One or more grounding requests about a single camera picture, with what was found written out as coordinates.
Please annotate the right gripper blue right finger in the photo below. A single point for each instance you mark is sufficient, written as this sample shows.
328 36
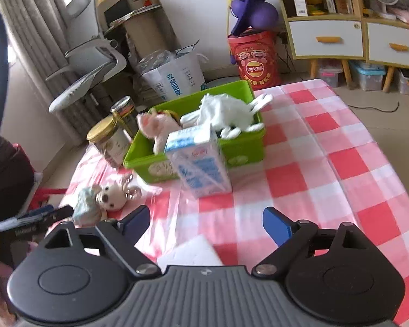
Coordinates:
292 240

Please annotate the wooden desk shelf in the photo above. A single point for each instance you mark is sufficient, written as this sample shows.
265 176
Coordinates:
144 23

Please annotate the blue white milk carton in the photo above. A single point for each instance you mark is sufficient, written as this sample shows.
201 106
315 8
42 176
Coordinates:
196 157

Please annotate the wooden white drawer cabinet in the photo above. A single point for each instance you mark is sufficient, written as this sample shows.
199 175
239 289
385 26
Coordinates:
338 30

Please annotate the purple hopper ball toy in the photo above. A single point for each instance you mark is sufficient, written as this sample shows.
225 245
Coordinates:
258 15

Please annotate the yellow green tall can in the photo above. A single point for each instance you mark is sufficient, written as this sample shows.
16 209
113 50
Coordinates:
125 114

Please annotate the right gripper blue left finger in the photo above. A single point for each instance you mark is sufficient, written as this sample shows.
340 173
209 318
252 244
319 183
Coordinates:
120 238

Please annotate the round white floor scale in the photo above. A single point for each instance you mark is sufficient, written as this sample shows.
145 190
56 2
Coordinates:
221 81

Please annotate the grey white office chair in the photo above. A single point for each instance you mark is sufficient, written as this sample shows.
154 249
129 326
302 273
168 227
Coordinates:
91 56

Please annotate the red lays chip bucket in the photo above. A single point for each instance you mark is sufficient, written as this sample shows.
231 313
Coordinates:
255 55

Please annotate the clear box pink label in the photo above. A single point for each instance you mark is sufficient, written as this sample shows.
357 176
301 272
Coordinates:
330 70

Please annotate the clear box blue lid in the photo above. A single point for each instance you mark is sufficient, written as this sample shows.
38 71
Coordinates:
369 77

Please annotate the grey curtain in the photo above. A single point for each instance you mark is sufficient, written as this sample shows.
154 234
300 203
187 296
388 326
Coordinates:
37 27

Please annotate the brown round plush toy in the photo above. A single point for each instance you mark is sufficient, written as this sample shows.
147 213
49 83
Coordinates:
170 113

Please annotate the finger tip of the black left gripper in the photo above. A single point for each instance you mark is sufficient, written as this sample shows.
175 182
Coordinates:
38 220

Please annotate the white plush toy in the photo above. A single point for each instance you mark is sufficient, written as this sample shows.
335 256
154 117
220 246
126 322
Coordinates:
227 116

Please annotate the pink checkered tablecloth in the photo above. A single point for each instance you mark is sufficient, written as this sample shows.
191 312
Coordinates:
320 164

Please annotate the pink plush bunny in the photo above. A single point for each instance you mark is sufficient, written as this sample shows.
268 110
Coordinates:
157 127

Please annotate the white blue paper bag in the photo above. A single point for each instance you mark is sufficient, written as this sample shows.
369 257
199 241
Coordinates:
174 74

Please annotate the gold lid cookie jar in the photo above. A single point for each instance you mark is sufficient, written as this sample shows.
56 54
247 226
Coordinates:
110 140

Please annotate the white bear blue dress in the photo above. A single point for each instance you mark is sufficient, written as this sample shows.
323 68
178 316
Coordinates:
95 202

